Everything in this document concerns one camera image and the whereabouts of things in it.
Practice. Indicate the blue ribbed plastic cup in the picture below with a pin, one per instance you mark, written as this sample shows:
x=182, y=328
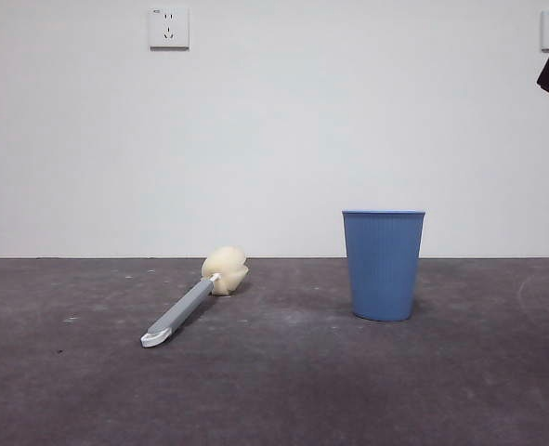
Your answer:
x=383, y=269

